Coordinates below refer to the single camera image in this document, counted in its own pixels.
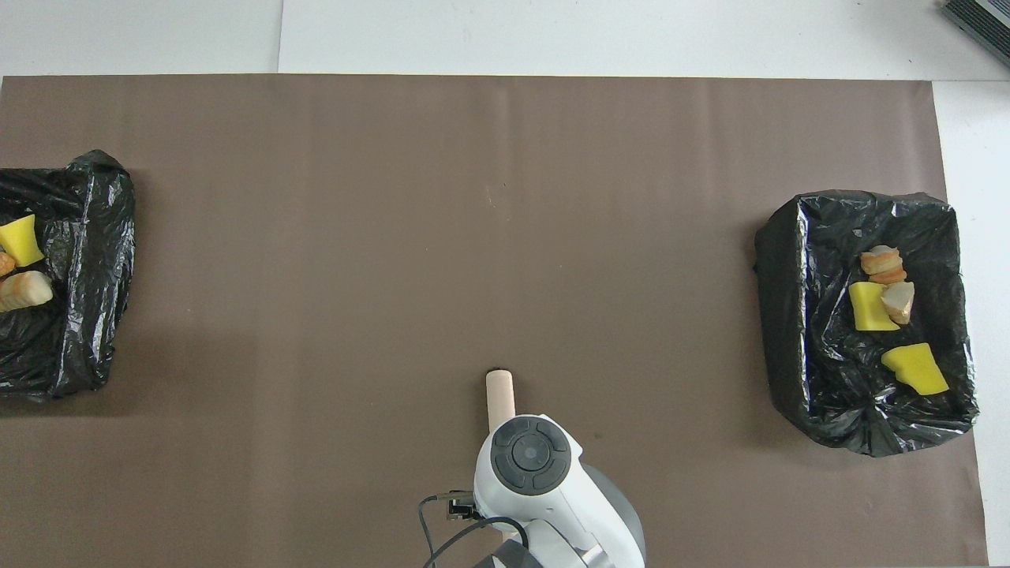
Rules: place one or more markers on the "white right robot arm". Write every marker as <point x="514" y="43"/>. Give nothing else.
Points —
<point x="552" y="505"/>

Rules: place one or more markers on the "brown paper table mat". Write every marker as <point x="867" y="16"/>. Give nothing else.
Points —
<point x="394" y="197"/>

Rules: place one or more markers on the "pale yellow chunk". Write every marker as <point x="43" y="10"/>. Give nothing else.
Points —
<point x="25" y="290"/>
<point x="901" y="301"/>

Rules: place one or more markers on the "brown peanut shaped bread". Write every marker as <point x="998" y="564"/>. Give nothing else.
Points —
<point x="5" y="265"/>

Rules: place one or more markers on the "black bag lined bin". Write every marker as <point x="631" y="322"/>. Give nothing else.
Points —
<point x="813" y="355"/>
<point x="87" y="276"/>

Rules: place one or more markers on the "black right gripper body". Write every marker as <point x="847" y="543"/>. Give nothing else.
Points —
<point x="462" y="506"/>

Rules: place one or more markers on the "green and yellow sponge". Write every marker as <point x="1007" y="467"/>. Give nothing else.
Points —
<point x="868" y="312"/>

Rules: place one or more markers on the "orange striped bread piece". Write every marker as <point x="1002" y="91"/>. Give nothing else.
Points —
<point x="882" y="264"/>

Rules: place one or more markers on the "grey ribbed device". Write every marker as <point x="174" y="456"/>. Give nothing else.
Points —
<point x="982" y="20"/>

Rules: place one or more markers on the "notched yellow sponge piece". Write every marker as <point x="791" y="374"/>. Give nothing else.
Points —
<point x="915" y="369"/>

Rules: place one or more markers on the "yellow sponge wedge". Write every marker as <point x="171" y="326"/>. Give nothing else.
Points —
<point x="20" y="241"/>

